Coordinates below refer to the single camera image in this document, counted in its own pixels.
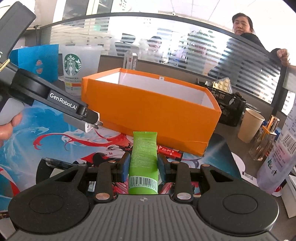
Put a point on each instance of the round white card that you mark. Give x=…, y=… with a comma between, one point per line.
x=245, y=169

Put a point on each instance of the yellow pill blister pack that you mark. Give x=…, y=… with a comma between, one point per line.
x=222, y=84

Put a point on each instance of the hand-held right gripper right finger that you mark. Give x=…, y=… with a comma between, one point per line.
x=161, y=170

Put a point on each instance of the black mesh desk organizer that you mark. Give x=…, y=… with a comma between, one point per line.
x=231, y=104

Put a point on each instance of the beige paper cup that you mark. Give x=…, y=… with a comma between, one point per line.
x=249, y=126

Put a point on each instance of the person's left hand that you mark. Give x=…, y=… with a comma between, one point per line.
x=7, y=132

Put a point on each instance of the narrow white carton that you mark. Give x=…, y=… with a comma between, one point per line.
x=130, y=60

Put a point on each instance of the black pen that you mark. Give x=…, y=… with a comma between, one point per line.
x=57, y=163

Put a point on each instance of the frosted striped glass partition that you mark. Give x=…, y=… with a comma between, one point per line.
x=185, y=46

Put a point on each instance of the perfume bottle with gold cap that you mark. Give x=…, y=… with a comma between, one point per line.
x=263, y=141

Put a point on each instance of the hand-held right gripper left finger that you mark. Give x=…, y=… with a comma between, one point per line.
x=126, y=168

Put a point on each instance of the orange cardboard box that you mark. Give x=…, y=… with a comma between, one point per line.
x=150, y=111

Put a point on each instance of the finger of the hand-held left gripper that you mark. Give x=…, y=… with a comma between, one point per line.
x=81, y=124
x=92, y=115

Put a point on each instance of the grey partition panel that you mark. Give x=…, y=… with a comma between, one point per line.
x=290, y=80

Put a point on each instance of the blue paper bag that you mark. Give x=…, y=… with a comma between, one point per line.
x=32, y=60

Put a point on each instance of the clear plastic cup green logo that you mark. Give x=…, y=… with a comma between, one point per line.
x=76, y=67

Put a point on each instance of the white open carton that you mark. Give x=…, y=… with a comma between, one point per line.
x=290, y=199

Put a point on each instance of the printed desk mat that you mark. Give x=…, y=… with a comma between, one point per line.
x=46, y=143

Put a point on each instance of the red snack packet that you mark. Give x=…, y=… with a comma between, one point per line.
x=167, y=188
x=171, y=153

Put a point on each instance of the green squeeze tube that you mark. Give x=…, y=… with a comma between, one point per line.
x=143, y=157

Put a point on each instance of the white spout pouch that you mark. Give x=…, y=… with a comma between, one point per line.
x=279, y=157

